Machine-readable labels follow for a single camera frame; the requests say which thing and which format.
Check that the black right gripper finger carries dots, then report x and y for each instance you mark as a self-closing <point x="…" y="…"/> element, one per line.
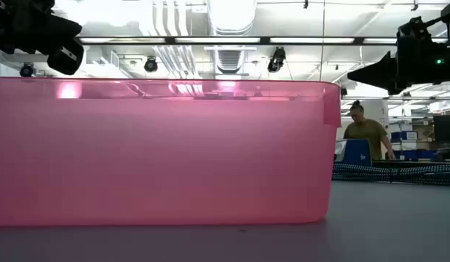
<point x="381" y="76"/>

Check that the pink translucent plastic bin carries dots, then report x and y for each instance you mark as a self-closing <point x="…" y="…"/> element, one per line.
<point x="166" y="160"/>

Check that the black computer monitor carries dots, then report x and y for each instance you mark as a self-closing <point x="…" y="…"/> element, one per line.
<point x="446" y="128"/>

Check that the black ceiling spotlight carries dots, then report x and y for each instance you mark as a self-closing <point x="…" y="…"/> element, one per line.
<point x="26" y="69"/>
<point x="150" y="65"/>
<point x="276" y="60"/>

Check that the blue storage bins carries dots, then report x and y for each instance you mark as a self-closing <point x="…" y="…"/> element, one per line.
<point x="405" y="135"/>

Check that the person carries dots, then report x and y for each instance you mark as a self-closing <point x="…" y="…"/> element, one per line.
<point x="368" y="134"/>

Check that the white pillar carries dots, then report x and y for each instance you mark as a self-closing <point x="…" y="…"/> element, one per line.
<point x="378" y="111"/>

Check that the silver ceiling air duct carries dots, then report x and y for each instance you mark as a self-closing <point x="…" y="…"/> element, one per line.
<point x="230" y="16"/>

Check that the blue box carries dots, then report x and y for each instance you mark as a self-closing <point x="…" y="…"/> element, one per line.
<point x="356" y="153"/>

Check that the ceiling air vent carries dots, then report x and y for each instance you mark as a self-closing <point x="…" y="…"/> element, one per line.
<point x="229" y="61"/>

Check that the long ceiling light bar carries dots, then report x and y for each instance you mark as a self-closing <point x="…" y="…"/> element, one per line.
<point x="217" y="40"/>

